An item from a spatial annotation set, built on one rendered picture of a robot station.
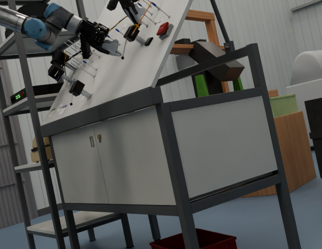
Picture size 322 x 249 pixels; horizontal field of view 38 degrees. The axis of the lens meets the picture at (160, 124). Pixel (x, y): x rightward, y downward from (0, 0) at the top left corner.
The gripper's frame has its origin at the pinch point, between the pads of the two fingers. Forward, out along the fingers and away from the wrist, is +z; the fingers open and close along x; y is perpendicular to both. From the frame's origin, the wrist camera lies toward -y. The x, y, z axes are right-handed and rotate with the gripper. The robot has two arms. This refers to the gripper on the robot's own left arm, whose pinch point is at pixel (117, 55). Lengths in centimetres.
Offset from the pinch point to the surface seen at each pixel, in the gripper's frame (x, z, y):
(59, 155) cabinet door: 17, -3, -86
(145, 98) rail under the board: -28.6, 18.3, 6.3
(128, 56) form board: 10.6, 3.9, -3.5
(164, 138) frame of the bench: -34.6, 32.5, -1.0
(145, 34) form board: 15.1, 5.7, 7.9
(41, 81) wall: 296, -85, -258
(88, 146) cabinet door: -1, 9, -53
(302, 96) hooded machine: 409, 225, -140
